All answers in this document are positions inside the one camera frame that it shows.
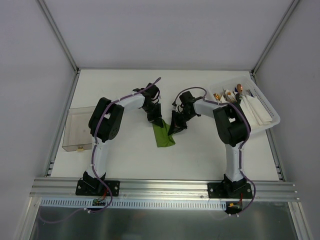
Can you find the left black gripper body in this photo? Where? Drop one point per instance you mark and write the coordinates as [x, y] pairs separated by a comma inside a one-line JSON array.
[[154, 117]]

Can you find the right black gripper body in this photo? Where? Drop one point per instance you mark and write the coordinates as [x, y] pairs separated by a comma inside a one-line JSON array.
[[179, 121]]

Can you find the green paper napkin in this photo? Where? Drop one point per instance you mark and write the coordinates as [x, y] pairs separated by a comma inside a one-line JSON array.
[[162, 139]]

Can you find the clear smoked plastic box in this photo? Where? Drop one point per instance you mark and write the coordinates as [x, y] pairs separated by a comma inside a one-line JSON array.
[[77, 132]]

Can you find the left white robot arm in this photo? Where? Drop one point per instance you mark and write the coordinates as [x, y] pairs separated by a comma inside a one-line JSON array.
[[105, 124]]

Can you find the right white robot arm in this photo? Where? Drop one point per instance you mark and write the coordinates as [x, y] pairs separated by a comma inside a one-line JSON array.
[[232, 127]]

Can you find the white rolled napkin bundle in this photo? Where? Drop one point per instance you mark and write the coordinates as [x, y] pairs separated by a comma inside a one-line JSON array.
[[257, 110]]

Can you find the copper fork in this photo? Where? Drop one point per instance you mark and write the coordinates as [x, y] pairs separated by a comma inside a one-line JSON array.
[[231, 99]]

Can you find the copper spoon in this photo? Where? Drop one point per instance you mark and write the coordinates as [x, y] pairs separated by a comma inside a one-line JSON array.
[[240, 89]]

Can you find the white plastic basket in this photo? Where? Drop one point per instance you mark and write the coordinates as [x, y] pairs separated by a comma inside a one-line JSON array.
[[219, 91]]

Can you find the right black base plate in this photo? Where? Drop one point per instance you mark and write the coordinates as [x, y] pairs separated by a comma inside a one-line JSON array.
[[218, 190]]

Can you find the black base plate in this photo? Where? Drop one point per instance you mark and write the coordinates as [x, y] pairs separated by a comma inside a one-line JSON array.
[[218, 190], [97, 189]]

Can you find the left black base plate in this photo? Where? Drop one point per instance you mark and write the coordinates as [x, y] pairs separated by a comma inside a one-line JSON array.
[[97, 189]]

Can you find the aluminium rail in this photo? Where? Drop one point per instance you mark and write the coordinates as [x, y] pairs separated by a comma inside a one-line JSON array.
[[266, 191]]

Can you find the white slotted cable duct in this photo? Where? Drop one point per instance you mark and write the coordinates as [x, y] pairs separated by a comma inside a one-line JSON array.
[[118, 203]]

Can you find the left frame post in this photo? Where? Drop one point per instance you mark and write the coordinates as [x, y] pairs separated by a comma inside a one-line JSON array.
[[57, 33]]

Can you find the frame post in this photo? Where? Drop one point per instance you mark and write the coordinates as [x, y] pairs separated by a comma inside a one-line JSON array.
[[275, 35], [57, 33]]

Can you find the right frame post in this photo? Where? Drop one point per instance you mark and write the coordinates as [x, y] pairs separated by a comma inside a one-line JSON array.
[[275, 35]]

